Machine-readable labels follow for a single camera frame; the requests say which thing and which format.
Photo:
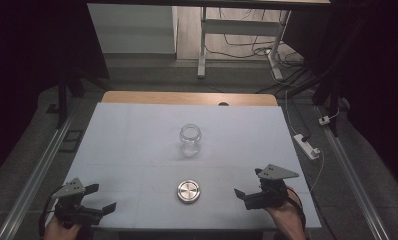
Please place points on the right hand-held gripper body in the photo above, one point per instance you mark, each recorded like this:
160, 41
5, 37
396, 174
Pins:
270, 195

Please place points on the black table grommet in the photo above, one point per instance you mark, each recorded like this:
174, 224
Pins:
223, 104

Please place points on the aluminium floor rail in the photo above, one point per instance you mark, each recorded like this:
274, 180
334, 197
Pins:
37, 176
353, 186

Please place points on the black rectangular floor bracket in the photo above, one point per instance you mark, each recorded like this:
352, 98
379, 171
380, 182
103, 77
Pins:
64, 145

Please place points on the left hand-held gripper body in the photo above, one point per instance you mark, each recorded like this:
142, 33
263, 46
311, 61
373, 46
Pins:
73, 208

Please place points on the clear glass jar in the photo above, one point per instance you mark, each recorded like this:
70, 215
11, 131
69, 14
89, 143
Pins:
190, 143

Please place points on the white power strip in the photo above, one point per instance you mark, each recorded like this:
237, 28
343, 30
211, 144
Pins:
306, 146

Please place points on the person's left hand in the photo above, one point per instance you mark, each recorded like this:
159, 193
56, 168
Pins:
58, 231

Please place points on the round silver metal lid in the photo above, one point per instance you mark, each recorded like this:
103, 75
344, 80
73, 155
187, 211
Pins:
188, 191

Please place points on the small white adapter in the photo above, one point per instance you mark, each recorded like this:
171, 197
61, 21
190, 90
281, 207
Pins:
324, 120

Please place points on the black plug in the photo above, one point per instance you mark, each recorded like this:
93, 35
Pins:
306, 137

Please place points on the black metal stand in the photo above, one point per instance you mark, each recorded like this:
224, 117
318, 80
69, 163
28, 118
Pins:
333, 100
62, 96

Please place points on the white table cover board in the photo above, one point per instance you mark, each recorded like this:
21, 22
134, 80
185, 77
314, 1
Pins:
137, 140

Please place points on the person's right hand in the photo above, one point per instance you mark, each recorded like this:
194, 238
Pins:
288, 216

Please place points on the wooden table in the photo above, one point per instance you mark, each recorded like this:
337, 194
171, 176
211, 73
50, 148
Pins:
173, 98

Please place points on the white desk frame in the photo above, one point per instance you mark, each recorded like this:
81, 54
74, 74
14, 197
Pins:
240, 27

